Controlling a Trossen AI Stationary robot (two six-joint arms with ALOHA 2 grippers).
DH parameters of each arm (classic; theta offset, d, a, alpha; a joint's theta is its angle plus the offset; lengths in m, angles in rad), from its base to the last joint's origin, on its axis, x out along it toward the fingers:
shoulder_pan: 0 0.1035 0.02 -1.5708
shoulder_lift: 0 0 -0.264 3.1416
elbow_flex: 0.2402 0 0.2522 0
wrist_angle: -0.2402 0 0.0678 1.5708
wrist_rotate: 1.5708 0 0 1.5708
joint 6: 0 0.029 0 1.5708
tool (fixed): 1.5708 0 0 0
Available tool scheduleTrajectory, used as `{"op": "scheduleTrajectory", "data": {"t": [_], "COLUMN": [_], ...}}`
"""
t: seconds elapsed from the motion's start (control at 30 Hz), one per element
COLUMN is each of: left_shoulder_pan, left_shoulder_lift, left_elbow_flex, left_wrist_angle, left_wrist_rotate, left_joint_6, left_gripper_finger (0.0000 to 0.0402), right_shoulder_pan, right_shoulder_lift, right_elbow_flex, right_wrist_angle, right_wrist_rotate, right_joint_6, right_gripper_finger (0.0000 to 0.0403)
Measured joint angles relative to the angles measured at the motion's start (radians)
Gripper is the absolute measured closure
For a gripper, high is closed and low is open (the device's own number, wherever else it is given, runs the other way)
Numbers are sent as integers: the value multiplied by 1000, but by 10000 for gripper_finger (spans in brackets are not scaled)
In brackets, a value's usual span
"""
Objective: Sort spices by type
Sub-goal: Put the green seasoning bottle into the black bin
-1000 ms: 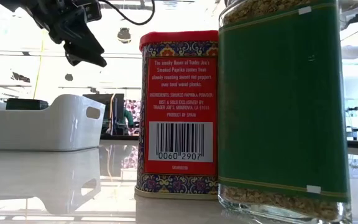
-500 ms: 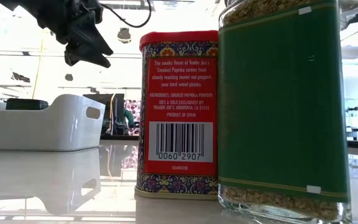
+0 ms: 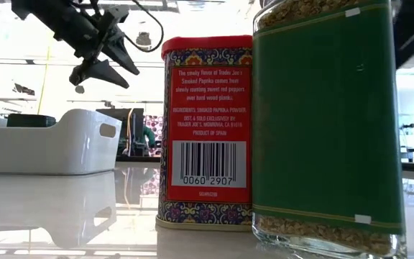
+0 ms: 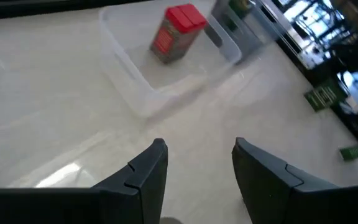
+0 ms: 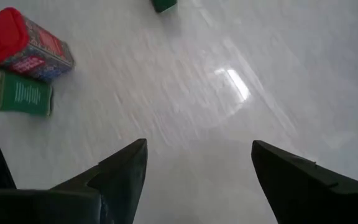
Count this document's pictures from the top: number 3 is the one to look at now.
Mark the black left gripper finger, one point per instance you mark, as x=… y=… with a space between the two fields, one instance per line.
x=122 y=54
x=99 y=70

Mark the dark green spice tin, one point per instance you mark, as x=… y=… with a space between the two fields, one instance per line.
x=31 y=121

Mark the black background monitor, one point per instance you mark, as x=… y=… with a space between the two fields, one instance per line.
x=117 y=129

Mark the white plastic bin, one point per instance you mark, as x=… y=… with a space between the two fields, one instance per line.
x=49 y=147

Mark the person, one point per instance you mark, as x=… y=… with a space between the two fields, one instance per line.
x=149 y=136

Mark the green-lidded glass spice jar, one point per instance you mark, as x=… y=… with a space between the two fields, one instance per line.
x=322 y=126

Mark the black aluminium table frame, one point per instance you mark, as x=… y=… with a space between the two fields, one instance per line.
x=138 y=158

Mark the pink patterned cloth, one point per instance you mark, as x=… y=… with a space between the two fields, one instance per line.
x=156 y=124

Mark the black ceiling dome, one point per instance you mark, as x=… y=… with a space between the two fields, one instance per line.
x=79 y=89
x=143 y=39

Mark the red-lidded paprika tin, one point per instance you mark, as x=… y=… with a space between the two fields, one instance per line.
x=207 y=108

